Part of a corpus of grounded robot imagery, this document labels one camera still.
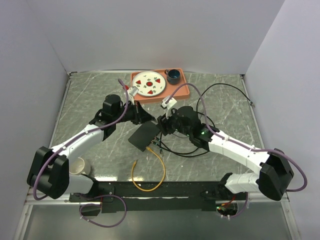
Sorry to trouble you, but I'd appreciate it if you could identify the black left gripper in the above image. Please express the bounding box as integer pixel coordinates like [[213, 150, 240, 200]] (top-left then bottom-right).
[[113, 100, 155, 125]]

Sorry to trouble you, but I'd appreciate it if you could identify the dark blue mug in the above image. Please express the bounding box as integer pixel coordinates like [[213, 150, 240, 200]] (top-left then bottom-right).
[[164, 69, 181, 85]]

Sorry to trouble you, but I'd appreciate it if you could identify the yellow ethernet cable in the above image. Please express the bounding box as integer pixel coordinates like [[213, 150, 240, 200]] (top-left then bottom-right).
[[131, 146, 166, 193]]

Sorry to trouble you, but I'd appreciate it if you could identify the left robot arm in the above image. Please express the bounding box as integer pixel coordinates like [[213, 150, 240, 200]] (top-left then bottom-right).
[[27, 94, 155, 201]]

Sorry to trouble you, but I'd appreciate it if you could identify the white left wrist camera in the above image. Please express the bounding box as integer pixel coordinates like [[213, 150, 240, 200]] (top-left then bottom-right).
[[124, 85, 139, 104]]

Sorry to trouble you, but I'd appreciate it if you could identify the black network switch box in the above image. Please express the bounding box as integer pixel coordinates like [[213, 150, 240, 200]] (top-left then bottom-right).
[[128, 121, 160, 152]]

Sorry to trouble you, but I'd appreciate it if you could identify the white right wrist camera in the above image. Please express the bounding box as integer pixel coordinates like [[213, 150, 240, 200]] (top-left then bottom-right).
[[161, 95, 177, 119]]

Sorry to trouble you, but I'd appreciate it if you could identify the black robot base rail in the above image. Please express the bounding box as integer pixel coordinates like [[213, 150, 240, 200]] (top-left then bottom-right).
[[69, 181, 247, 213]]

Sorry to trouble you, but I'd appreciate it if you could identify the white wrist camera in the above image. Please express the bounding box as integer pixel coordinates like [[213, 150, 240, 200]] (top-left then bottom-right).
[[161, 95, 177, 119], [124, 85, 139, 104]]

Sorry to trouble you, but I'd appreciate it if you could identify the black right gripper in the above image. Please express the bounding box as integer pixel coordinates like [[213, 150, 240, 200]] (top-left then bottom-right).
[[156, 107, 192, 137]]

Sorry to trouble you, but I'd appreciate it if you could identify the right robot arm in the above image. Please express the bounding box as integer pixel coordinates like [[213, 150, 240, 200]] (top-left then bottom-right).
[[157, 106, 294, 201]]

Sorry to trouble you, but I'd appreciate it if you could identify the salmon pink tray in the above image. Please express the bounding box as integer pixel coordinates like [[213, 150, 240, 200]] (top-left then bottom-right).
[[130, 68, 191, 105]]

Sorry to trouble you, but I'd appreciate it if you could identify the white watermelon pattern plate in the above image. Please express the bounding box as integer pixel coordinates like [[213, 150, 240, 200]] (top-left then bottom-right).
[[132, 71, 167, 98]]

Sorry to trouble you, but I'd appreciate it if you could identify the white paper cup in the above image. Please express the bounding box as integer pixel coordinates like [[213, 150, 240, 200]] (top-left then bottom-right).
[[69, 157, 91, 175]]

